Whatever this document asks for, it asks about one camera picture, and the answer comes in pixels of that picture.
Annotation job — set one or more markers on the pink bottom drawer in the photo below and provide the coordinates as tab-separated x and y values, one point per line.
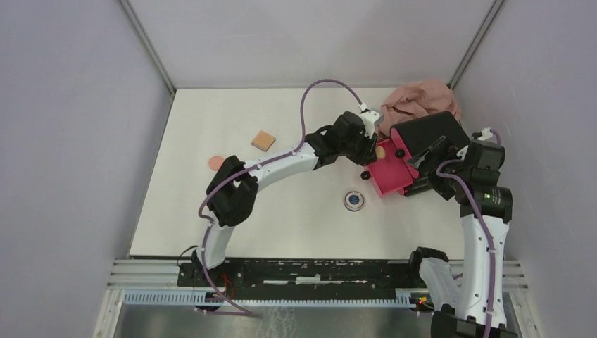
405	191

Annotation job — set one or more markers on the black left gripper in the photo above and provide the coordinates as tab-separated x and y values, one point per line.
369	154

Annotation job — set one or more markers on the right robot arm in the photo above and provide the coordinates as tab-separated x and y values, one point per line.
475	261

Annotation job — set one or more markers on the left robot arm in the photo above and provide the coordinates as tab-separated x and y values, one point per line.
232	192

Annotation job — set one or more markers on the square tan makeup sponge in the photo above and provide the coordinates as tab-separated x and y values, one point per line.
263	141

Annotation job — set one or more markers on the black drawer organizer case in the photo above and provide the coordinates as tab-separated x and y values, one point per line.
419	134

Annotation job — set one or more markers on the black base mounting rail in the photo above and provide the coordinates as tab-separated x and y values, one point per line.
268	279

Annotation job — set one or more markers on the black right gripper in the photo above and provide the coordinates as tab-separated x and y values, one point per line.
443	150

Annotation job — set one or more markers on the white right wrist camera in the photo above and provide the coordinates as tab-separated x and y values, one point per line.
486	134

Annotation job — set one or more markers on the pink drawer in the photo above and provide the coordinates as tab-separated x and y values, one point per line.
405	191
389	174
402	152

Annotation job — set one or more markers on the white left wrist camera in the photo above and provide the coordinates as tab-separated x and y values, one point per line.
370	118

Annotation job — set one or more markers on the orange teardrop sponge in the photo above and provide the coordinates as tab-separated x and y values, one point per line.
380	152

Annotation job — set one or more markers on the round clear powder jar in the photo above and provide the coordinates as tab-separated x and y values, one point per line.
354	201

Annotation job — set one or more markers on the pink crumpled cloth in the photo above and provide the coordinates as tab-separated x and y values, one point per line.
417	100

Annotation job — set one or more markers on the aluminium frame rail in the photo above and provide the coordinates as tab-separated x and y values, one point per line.
143	300

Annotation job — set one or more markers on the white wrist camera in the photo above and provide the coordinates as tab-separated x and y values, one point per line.
370	118
486	134

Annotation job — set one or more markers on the pink top drawer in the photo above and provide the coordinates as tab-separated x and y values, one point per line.
402	152

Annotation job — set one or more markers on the round pink powder puff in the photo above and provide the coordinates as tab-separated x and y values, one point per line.
215	163

